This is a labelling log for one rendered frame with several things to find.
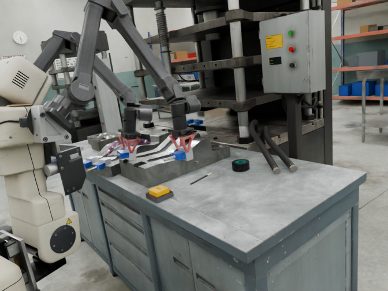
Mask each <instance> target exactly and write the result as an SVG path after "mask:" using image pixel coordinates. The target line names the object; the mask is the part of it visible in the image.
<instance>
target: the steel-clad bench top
mask: <svg viewBox="0 0 388 291"><path fill-rule="evenodd" d="M68 145H76V146H83V148H84V150H82V151H81V154H82V158H83V160H86V158H87V157H89V156H96V155H97V154H98V153H99V151H96V150H93V149H92V147H91V145H90V144H88V140H84V141H80V142H77V143H73V144H68ZM271 156H272V158H273V159H274V160H275V162H276V164H277V165H278V167H279V169H280V170H281V172H280V173H279V174H274V172H273V171H272V169H271V167H270V165H269V164H268V162H267V161H266V159H265V157H264V156H263V154H262V153H261V152H255V151H248V150H242V149H239V148H233V147H230V157H228V158H226V159H223V160H221V161H218V162H215V163H212V164H210V165H207V166H205V167H202V168H199V169H197V170H194V171H192V172H189V173H186V174H184V175H181V176H179V177H176V178H174V179H171V180H168V181H166V182H163V183H161V184H158V185H156V186H159V185H163V186H165V187H168V188H169V190H170V191H173V194H174V196H173V197H171V198H169V199H166V200H164V201H162V202H159V203H155V202H153V201H151V200H149V199H148V198H146V193H148V192H149V189H151V188H154V187H156V186H152V187H150V188H147V187H145V186H143V185H140V184H138V183H136V182H134V181H132V180H130V179H127V178H125V177H123V176H122V174H121V173H120V174H118V175H116V176H114V177H109V176H101V175H98V176H100V177H102V178H104V179H105V180H108V181H110V182H112V183H113V184H115V185H117V186H119V187H121V188H123V189H124V190H126V191H128V192H130V193H132V194H134V195H136V196H138V197H140V198H142V199H144V200H145V201H147V202H149V203H151V204H153V205H155V206H157V207H159V208H161V209H163V210H165V211H166V212H168V213H170V214H172V215H174V216H176V217H177V218H179V219H182V220H183V221H185V222H188V223H189V224H191V225H193V226H195V227H197V228H198V229H200V230H202V231H204V232H206V233H208V234H210V235H212V236H214V237H216V238H218V239H220V240H221V241H223V242H225V243H227V244H229V245H231V246H233V247H235V248H237V249H239V250H240V251H242V252H244V253H248V252H249V251H251V250H252V249H254V248H255V247H257V246H258V245H260V244H261V243H263V242H264V241H266V240H267V239H269V238H270V237H272V236H273V235H275V234H276V233H278V232H279V231H281V230H282V229H284V228H285V227H287V226H288V225H290V224H291V223H293V222H294V221H296V220H297V219H299V218H300V217H302V216H303V215H305V214H306V213H308V212H309V211H311V210H312V209H314V208H315V207H317V206H318V205H320V204H321V203H323V202H324V201H326V200H327V199H329V198H330V197H332V196H333V195H335V194H336V193H338V192H339V191H341V190H342V189H344V188H345V187H347V186H348V185H350V184H351V183H353V182H354V181H356V180H357V179H359V178H360V177H362V176H363V175H365V174H366V173H367V172H364V171H359V170H353V169H347V168H343V167H336V166H330V165H324V164H321V163H315V162H309V161H302V160H299V159H293V158H289V159H290V160H291V161H292V162H293V163H294V164H295V165H296V166H297V170H296V171H294V172H292V171H291V170H290V169H289V168H288V167H287V166H286V165H285V164H284V162H283V161H282V160H281V159H280V157H279V156H276V155H271ZM237 159H247V160H249V166H250V169H249V170H247V171H243V172H236V171H233V170H232V162H233V161H234V160H237ZM209 173H212V174H210V175H209V176H207V177H205V178H203V179H201V180H199V181H198V182H196V183H194V184H192V185H191V184H190V183H192V182H194V181H196V180H198V179H200V178H202V177H204V176H205V175H207V174H209Z"/></svg>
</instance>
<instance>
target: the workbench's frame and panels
mask: <svg viewBox="0 0 388 291"><path fill-rule="evenodd" d="M366 180H367V174H365V175H363V176H362V177H360V178H359V179H357V180H356V181H354V182H353V183H351V184H350V185H348V186H347V187H345V188H344V189H342V190H341V191H339V192H338V193H336V194H335V195H333V196H332V197H330V198H329V199H327V200H326V201H324V202H323V203H321V204H320V205H318V206H317V207H315V208H314V209H312V210H311V211H309V212H308V213H306V214H305V215H303V216H302V217H300V218H299V219H297V220H296V221H294V222H293V223H291V224H290V225H288V226H287V227H285V228H284V229H282V230H281V231H279V232H278V233H276V234H275V235H273V236H272V237H270V238H269V239H267V240H266V241H264V242H263V243H261V244H260V245H258V246H257V247H255V248H254V249H252V250H251V251H249V252H248V253H244V252H242V251H240V250H239V249H237V248H235V247H233V246H231V245H229V244H227V243H225V242H223V241H221V240H220V239H218V238H216V237H214V236H212V235H210V234H208V233H206V232H204V231H202V230H200V229H198V228H197V227H195V226H193V225H191V224H189V223H188V222H185V221H183V220H182V219H179V218H177V217H176V216H174V215H172V214H170V213H168V212H166V211H165V210H163V209H161V208H159V207H157V206H155V205H153V204H151V203H149V202H147V201H145V200H144V199H142V198H140V197H138V196H136V195H134V194H132V193H130V192H128V191H126V190H124V189H123V188H121V187H119V186H117V185H115V184H113V183H112V182H110V181H108V180H105V179H104V178H102V177H100V176H98V175H96V174H90V173H86V178H85V181H84V184H83V187H82V189H80V190H78V191H75V192H73V193H71V194H69V195H68V196H69V200H70V205H71V208H72V211H75V212H77V213H78V215H79V226H80V237H81V242H82V241H85V242H86V243H87V244H88V245H89V246H90V247H91V248H92V249H93V250H94V251H95V252H96V253H97V254H98V255H99V256H100V257H101V258H102V259H103V260H104V261H105V262H106V263H107V264H108V265H109V267H110V272H111V273H112V276H114V277H116V276H119V277H120V278H121V279H122V280H123V281H124V282H125V283H126V284H127V285H128V286H129V287H130V288H131V289H132V290H133V291H357V279H358V232H359V186H360V185H361V184H363V183H364V182H366Z"/></svg>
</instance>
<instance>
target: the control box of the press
mask: <svg viewBox="0 0 388 291"><path fill-rule="evenodd" d="M259 27H260V30H259V39H260V44H261V54H262V71H263V78H262V85H263V88H264V93H265V94H275V95H278V96H280V95H282V105H283V109H284V111H285V113H286V115H287V119H288V143H289V158H293V159H299V160H302V161H303V137H302V120H301V100H302V98H303V97H304V95H305V94H310V93H313V92H317V91H321V90H324V89H326V67H325V29H324V10H307V11H304V12H300V13H295V14H290V15H287V16H282V17H277V18H272V19H269V20H265V21H261V22H260V23H259ZM285 100H286V103H285ZM286 106H287V108H286Z"/></svg>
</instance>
